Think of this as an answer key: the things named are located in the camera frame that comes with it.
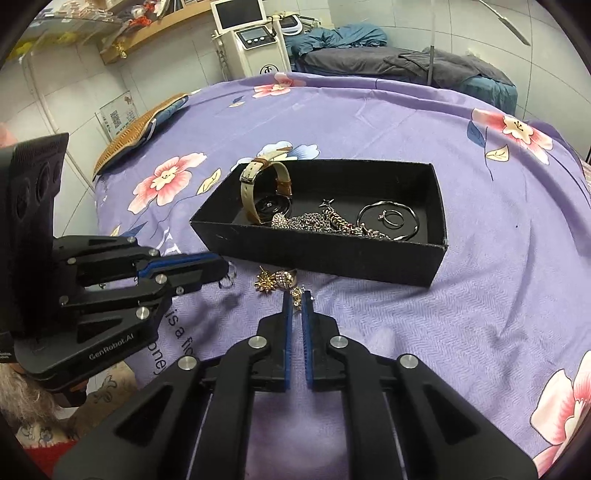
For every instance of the white beauty machine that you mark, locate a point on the white beauty machine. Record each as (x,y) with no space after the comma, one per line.
(248,43)

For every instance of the grey blanket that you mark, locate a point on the grey blanket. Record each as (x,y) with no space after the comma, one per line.
(441,69)

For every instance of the beige strap wristwatch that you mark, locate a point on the beige strap wristwatch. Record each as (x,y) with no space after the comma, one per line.
(265,187)

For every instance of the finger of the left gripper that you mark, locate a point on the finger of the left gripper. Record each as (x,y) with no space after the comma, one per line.
(136,298)
(88,260)

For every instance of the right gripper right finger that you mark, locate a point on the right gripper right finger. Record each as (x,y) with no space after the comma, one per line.
(334,362)

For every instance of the gold flower brooch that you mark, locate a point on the gold flower brooch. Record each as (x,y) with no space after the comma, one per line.
(265,281)

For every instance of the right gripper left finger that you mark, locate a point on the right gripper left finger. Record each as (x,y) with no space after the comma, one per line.
(260,363)

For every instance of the wooden wall shelf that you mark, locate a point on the wooden wall shelf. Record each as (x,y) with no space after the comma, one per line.
(127,42)

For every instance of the QR code sign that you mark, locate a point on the QR code sign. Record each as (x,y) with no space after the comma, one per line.
(117,114)

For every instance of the blue massage bed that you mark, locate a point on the blue massage bed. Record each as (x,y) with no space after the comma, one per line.
(501,96)

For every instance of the floor lamp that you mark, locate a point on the floor lamp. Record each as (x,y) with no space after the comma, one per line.
(500,34)

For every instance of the woven brown cushion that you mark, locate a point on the woven brown cushion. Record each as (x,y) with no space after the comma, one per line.
(138,132)

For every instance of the black jewelry tray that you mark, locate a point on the black jewelry tray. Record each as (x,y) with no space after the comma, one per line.
(323,239)

